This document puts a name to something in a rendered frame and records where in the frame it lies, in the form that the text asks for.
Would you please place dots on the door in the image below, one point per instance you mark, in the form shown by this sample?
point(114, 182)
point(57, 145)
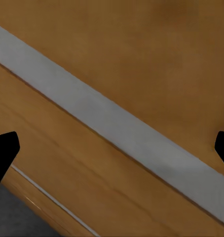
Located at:
point(117, 105)

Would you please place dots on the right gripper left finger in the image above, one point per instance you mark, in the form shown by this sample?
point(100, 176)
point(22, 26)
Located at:
point(9, 148)

